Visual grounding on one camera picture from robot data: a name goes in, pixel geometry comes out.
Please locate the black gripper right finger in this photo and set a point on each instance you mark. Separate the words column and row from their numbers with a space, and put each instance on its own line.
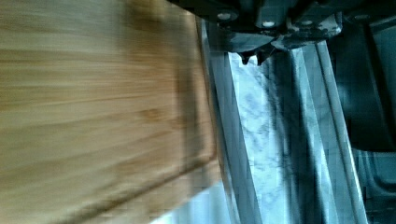
column 270, row 45

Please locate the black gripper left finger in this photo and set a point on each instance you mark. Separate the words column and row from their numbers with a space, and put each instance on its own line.
column 243, row 44

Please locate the bamboo cutting board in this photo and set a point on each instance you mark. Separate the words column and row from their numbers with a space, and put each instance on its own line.
column 104, row 111

